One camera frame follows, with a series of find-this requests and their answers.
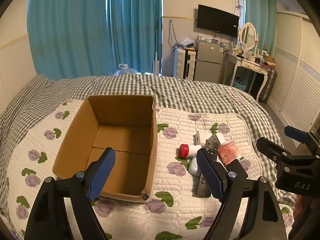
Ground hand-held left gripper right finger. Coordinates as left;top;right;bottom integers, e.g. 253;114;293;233
196;149;288;240

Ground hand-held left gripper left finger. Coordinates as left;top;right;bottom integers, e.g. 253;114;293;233
25;147;117;240

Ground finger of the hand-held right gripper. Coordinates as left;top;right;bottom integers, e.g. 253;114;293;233
284;126;320;155
256;137;292;163

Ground white earbuds case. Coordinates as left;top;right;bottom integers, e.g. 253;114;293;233
188;157;203;175

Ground pink clear clip box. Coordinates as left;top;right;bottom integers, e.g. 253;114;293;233
217;141;240;167

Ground black remote control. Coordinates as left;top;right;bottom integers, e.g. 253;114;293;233
196;139;223;198

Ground white bottle with red cap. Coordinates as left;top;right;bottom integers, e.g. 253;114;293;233
178;144;202;158

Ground white handheld thermometer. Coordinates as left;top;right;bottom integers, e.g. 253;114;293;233
209;133;226;146

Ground brown cardboard box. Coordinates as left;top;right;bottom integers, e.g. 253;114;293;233
52;95;158;203

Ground person's right hand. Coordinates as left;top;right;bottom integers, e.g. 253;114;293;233
293;196;317;221

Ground white floral quilted blanket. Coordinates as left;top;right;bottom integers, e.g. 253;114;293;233
5;99;295;240

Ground brown suitcase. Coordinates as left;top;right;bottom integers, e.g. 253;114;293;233
257;68;278;104

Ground white louvred wardrobe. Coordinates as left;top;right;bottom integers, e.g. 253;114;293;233
267;10;320;133

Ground patterned bin under table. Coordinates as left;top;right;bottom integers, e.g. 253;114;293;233
232;76;248;91

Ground grey checked bedsheet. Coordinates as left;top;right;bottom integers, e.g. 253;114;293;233
0;74;298;240

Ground white vanity table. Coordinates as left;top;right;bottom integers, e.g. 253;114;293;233
223;51;270;103

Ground silver small refrigerator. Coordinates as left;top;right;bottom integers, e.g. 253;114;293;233
194;40;224;83

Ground clear water jug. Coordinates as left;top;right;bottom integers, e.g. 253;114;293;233
117;63;137;77

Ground white oval vanity mirror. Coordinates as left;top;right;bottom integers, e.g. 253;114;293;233
239;22;258;52

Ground white hard suitcase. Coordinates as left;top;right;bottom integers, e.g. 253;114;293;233
173;48;198;80

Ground white flat mop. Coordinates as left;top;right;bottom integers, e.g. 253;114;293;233
151;17;163;76

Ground narrow teal curtain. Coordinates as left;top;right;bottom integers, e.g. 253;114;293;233
242;0;277;53

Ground clear plastic bag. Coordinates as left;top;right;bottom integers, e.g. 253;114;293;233
178;37;196;48

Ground teal window curtain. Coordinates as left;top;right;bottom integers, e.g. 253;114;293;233
27;0;112;80
107;0;163;76

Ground black wall television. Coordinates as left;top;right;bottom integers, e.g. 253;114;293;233
197;4;240;38

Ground hanging black cables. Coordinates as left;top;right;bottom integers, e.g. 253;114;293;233
167;19;181;52

